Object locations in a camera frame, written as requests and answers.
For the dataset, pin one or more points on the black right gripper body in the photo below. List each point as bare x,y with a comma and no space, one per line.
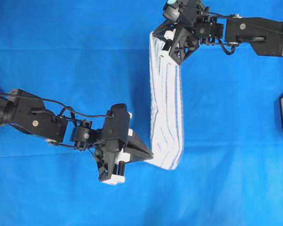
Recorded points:
185,13

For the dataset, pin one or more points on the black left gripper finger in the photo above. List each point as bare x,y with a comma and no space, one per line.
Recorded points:
129,155
135,142

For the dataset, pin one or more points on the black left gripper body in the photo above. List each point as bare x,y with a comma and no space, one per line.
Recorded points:
110,148

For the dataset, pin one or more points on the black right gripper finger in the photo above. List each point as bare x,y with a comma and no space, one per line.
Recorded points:
167,45
165,31

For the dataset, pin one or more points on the white blue striped towel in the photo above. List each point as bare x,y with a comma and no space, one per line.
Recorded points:
166,118

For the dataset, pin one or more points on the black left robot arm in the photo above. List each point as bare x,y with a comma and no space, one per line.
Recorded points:
28,114

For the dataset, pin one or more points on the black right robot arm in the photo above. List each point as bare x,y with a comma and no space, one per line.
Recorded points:
264,35

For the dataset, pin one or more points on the blue table cloth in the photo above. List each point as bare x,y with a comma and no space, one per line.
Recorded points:
92,54

